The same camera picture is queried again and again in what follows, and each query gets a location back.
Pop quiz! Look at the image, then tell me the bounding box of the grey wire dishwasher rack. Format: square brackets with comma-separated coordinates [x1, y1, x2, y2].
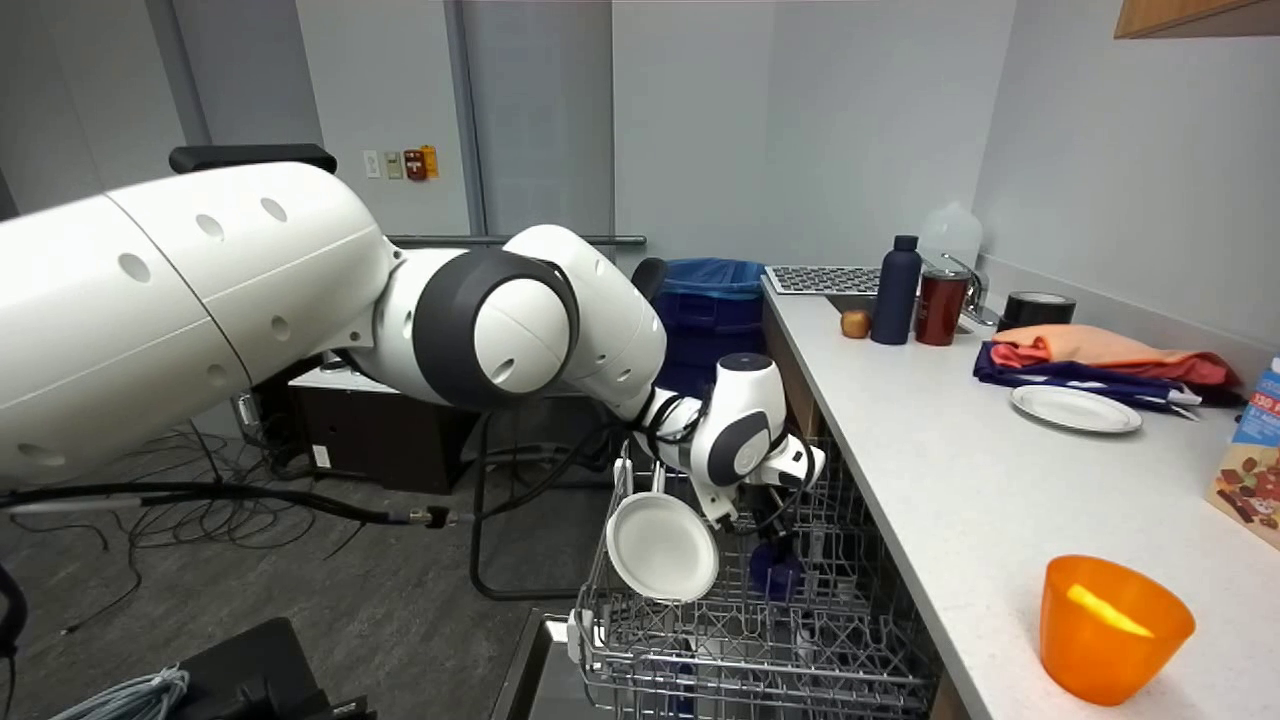
[570, 460, 936, 720]

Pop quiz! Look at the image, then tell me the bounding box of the orange cloth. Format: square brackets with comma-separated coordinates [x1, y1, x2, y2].
[993, 325, 1241, 387]

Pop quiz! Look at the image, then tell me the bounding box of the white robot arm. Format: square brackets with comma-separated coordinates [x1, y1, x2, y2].
[0, 162, 824, 526]

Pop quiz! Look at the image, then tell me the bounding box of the dark blue cloth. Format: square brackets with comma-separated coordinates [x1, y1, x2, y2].
[971, 339, 1245, 411]

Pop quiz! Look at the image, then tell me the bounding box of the black cable on floor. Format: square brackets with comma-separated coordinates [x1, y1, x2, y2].
[0, 475, 454, 531]

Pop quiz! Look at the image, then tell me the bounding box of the orange plastic cup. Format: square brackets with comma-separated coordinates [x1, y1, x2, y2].
[1040, 556, 1195, 709]

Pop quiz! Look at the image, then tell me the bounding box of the white small plate on counter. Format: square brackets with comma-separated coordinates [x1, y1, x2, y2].
[1007, 383, 1146, 435]

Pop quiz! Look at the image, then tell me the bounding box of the colourful cardboard box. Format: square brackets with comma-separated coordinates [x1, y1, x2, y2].
[1212, 358, 1280, 547]

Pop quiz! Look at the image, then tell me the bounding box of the blue recycling bin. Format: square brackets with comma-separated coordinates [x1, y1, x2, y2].
[657, 257, 765, 395]

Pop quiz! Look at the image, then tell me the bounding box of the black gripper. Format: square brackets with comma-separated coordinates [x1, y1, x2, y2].
[692, 435, 827, 530]

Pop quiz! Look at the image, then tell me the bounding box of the red apple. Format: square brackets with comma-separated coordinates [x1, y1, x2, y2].
[840, 309, 872, 339]

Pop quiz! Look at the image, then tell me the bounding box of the navy blue water bottle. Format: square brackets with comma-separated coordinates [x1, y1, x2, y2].
[872, 236, 919, 343]

